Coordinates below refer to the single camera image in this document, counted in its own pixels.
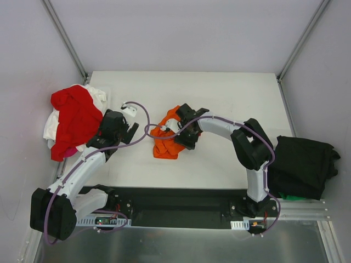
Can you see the white t-shirt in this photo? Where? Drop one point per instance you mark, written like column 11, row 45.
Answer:
column 101, row 99

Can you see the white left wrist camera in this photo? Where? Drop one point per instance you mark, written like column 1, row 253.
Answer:
column 129, row 109

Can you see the left aluminium frame post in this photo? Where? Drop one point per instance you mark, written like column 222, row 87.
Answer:
column 53, row 15

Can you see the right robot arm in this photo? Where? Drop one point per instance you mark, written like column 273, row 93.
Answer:
column 252, row 146

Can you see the pink garment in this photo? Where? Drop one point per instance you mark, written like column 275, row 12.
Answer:
column 70, row 152

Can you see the left slotted cable duct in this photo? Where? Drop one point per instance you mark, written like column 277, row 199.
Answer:
column 101, row 221

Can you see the slotted cable duct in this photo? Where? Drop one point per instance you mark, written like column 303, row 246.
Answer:
column 240, row 225
column 101, row 221

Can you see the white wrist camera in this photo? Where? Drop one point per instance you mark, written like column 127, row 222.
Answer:
column 171, row 125
column 129, row 109

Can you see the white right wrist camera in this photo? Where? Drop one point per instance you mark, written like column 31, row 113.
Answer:
column 171, row 125

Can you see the right slotted cable duct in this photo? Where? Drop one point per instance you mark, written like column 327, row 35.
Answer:
column 240, row 225

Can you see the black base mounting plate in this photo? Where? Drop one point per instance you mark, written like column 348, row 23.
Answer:
column 186, row 208

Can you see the aluminium frame post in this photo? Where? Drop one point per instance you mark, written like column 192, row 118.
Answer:
column 308, row 30
column 53, row 15

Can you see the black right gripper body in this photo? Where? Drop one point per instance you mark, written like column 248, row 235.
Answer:
column 188, row 127

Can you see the black t-shirt stack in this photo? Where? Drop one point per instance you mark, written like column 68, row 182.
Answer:
column 301, row 167

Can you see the green t-shirt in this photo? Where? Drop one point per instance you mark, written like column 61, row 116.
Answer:
column 290, row 197

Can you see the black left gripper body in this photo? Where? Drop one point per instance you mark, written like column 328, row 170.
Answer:
column 125, row 131

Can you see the red t-shirt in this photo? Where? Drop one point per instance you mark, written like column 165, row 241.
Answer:
column 78, row 119

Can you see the orange t-shirt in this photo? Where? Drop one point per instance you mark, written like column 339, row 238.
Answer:
column 166, row 149

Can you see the right aluminium frame post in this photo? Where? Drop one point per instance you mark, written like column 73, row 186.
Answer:
column 308, row 30

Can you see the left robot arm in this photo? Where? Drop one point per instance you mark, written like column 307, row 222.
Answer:
column 56, row 210

